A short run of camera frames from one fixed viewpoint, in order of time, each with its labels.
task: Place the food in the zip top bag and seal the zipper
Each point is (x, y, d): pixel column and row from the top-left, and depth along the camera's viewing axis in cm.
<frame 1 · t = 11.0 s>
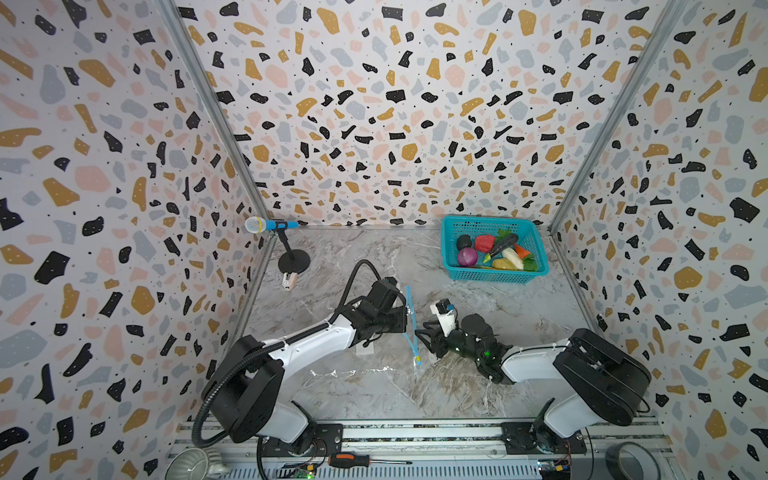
left hand: (409, 315, 84), fingers closed
right hand: (417, 324, 84), fingers open
blue microphone: (257, 224, 89), point 26 cm above the table
black microphone stand: (293, 260, 112), point 2 cm above the table
pink white small device: (289, 283, 105), point 2 cm above the table
clear zip top bag: (395, 351, 92), on the table
teal plastic basket: (529, 240, 114), point 5 cm above the table
dark avocado toy: (463, 241, 115), point 4 cm above the table
dark eggplant toy: (502, 244, 111), point 7 cm above the table
white radish toy: (513, 258, 111), point 4 cm above the table
orange carrot toy: (521, 251, 111), point 5 cm above the table
green lettuce toy: (530, 263, 105), point 7 cm above the table

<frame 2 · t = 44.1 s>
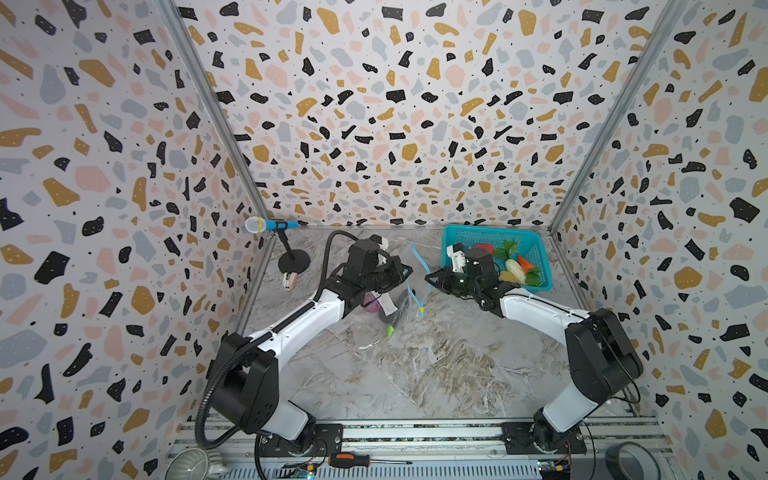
left hand: (416, 264, 79), fingers closed
right hand: (420, 272, 85), fingers closed
dark eggplant toy: (391, 319, 90), point 7 cm above the table
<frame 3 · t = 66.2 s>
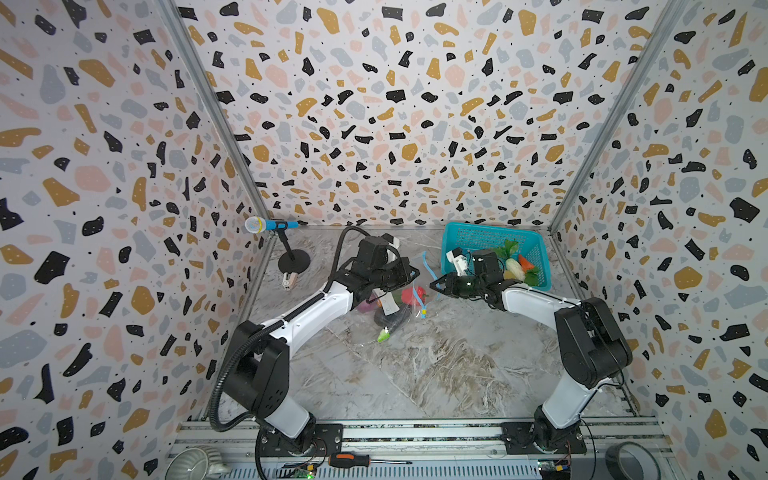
left hand: (423, 267, 80), fingers closed
right hand: (427, 280, 89), fingers closed
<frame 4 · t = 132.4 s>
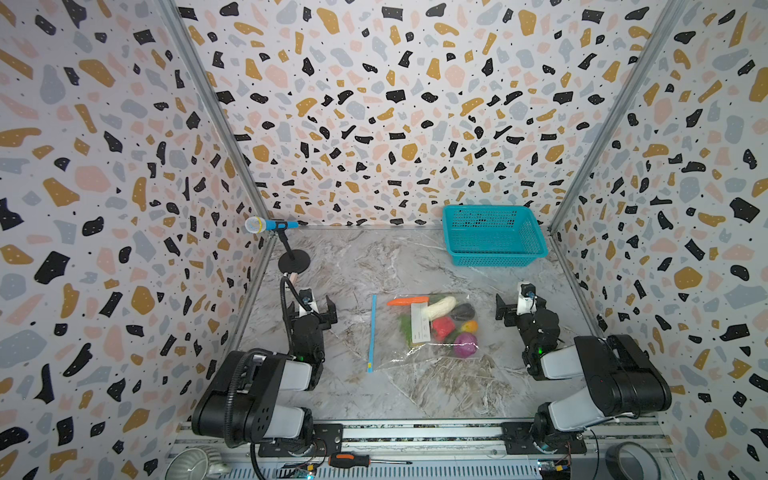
left hand: (309, 296, 87), fingers open
right hand: (513, 288, 90), fingers open
clear zip top bag: (420, 329, 87), point 8 cm above the table
white radish toy: (438, 307, 94), point 7 cm above the table
orange carrot toy: (407, 301, 99), point 3 cm above the table
green lettuce toy: (405, 326, 94), point 3 cm above the table
